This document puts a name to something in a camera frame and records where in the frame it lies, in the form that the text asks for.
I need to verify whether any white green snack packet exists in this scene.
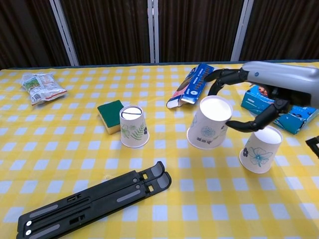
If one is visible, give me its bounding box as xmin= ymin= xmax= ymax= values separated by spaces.
xmin=19 ymin=72 xmax=68 ymax=107

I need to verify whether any yellow white checked tablecloth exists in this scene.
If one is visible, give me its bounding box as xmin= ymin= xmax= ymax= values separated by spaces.
xmin=0 ymin=61 xmax=319 ymax=239

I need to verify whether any paper cup large blue flower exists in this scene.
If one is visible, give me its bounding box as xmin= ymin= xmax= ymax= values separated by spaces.
xmin=239 ymin=125 xmax=284 ymax=174

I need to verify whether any paper cup green fern print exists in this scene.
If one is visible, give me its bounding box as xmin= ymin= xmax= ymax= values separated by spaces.
xmin=119 ymin=106 xmax=150 ymax=149

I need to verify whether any long blue open biscuit box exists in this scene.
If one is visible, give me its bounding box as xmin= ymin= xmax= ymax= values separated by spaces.
xmin=166 ymin=62 xmax=215 ymax=110

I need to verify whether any white screen frame post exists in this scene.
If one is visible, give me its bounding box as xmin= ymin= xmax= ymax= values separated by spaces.
xmin=49 ymin=0 xmax=80 ymax=67
xmin=230 ymin=0 xmax=254 ymax=62
xmin=148 ymin=0 xmax=160 ymax=64

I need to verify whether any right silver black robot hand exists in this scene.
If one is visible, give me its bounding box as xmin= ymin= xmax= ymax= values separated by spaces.
xmin=204 ymin=61 xmax=319 ymax=132

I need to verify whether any dark ribbed screen panel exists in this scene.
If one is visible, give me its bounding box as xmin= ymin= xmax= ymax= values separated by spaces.
xmin=61 ymin=0 xmax=152 ymax=67
xmin=0 ymin=0 xmax=72 ymax=70
xmin=240 ymin=0 xmax=319 ymax=63
xmin=158 ymin=0 xmax=244 ymax=63

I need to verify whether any paper cup blue round emblem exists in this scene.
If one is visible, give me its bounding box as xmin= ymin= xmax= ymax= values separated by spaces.
xmin=186 ymin=95 xmax=234 ymax=150

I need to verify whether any black folding laptop stand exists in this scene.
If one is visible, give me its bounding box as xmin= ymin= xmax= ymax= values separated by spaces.
xmin=16 ymin=161 xmax=172 ymax=239

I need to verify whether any blue chocolate cookie box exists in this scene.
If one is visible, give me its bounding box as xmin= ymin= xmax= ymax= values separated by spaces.
xmin=240 ymin=84 xmax=319 ymax=135

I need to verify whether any green and yellow sponge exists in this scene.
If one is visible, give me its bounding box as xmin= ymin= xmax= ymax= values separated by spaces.
xmin=97 ymin=100 xmax=125 ymax=135

